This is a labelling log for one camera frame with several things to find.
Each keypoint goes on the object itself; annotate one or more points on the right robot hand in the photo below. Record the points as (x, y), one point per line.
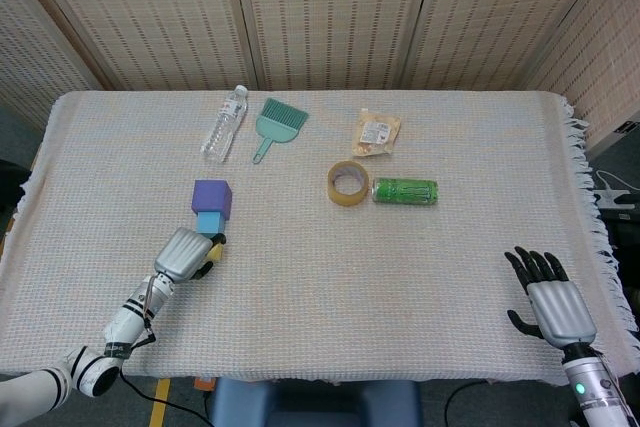
(562, 302)

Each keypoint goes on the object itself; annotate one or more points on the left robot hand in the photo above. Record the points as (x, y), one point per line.
(182, 252)

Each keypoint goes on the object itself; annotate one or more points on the small yellow cube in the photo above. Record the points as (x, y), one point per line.
(216, 253)

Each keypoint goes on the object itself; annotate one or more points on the light blue cube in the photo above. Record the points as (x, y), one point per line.
(209, 223)

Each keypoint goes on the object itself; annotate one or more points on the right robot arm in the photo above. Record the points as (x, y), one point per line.
(597, 387)

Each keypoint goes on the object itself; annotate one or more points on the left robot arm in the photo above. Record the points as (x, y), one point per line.
(120, 327)

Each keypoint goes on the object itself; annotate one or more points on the teal hand brush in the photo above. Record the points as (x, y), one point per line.
(275, 124)

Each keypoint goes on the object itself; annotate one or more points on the large purple cube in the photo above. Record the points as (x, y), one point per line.
(210, 195)

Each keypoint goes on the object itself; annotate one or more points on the clear plastic water bottle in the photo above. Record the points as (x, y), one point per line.
(224, 127)

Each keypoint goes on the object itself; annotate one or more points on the yellow packing tape roll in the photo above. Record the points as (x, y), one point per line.
(336, 197)

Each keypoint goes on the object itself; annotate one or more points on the beige woven tablecloth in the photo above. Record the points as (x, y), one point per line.
(350, 287)

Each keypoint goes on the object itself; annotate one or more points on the green energy drink can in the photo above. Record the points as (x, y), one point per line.
(405, 191)

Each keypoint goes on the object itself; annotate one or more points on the clear snack packet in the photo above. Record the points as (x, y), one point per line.
(376, 132)

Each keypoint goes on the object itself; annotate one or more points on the woven folding screen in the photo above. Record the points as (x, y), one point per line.
(325, 12)

